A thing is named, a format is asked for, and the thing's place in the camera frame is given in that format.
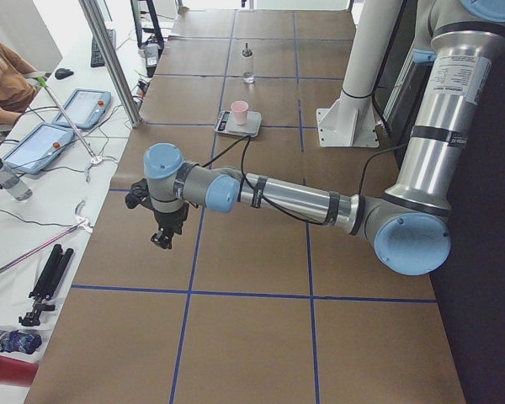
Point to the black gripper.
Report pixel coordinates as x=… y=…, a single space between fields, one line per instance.
x=169 y=220

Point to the pink plastic cup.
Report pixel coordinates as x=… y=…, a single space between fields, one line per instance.
x=239 y=111

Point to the glass sauce dispenser bottle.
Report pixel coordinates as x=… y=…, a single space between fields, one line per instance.
x=247 y=64

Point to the black folded tripod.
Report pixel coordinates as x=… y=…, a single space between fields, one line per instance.
x=47 y=285

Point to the far teach pendant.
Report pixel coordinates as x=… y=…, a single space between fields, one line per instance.
x=85 y=107

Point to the teach pendant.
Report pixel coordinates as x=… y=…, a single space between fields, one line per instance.
x=85 y=107
x=39 y=148

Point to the near teach pendant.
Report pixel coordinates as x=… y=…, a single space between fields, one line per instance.
x=39 y=148

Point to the clear water bottle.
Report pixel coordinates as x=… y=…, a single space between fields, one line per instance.
x=13 y=184

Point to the blue folded umbrella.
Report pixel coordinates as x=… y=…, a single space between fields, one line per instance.
x=20 y=342

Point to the black keyboard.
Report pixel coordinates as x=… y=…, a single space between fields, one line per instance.
x=96 y=56

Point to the black computer mouse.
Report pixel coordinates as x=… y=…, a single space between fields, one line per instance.
x=62 y=73

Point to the thin metal rod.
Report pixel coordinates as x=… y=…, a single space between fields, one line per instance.
x=94 y=159

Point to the red cylinder bottle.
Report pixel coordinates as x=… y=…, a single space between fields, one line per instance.
x=17 y=372

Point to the person in orange shirt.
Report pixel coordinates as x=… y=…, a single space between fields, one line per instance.
x=16 y=93

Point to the aluminium frame post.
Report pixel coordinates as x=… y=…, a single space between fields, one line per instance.
x=96 y=23

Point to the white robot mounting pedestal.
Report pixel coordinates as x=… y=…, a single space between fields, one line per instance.
x=350 y=121

